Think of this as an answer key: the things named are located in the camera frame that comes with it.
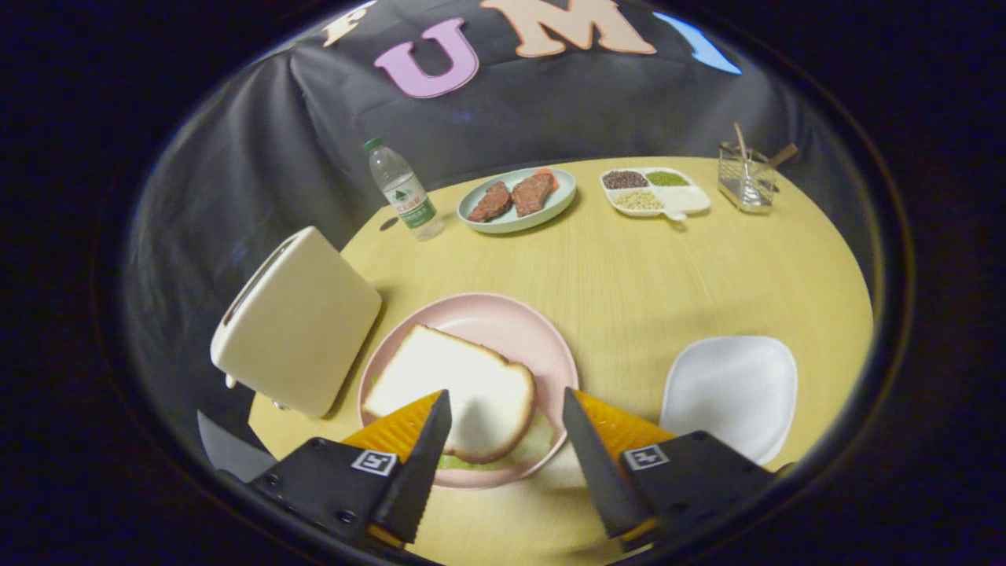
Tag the white plate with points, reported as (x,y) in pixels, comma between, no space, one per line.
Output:
(731,393)

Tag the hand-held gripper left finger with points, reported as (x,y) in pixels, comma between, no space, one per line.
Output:
(413,479)

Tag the wooden spoon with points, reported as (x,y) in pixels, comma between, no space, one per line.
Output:
(784,153)

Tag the orange food slice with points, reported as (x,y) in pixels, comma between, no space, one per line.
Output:
(554,177)

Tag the pile of pale beans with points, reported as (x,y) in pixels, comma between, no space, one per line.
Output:
(638,200)

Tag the black backdrop cloth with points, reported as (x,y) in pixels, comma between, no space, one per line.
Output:
(275,157)

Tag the thin wooden stick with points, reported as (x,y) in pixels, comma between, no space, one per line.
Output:
(739,137)

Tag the green lettuce leaf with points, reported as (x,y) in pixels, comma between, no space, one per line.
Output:
(534,444)

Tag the cream white toaster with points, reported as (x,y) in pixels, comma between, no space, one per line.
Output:
(299,330)

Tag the light blue plate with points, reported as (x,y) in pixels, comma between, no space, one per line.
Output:
(519,222)

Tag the pink plate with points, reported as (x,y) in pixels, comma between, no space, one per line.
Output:
(487,314)

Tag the white bread slice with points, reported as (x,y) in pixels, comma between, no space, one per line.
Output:
(471,377)

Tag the pile of green beans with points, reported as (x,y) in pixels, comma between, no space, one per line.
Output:
(667,178)

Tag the white divided dish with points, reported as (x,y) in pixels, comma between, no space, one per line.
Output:
(688,200)

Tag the clear water bottle green cap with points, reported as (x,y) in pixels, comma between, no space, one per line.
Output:
(405,196)

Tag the clear utensil holder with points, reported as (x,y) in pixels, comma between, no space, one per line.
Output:
(743,185)

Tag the pile of dark beans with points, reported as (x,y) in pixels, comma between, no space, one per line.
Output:
(625,179)

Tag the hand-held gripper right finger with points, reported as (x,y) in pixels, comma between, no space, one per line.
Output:
(601,472)

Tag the brown meat piece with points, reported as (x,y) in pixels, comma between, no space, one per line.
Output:
(532,194)
(490,203)

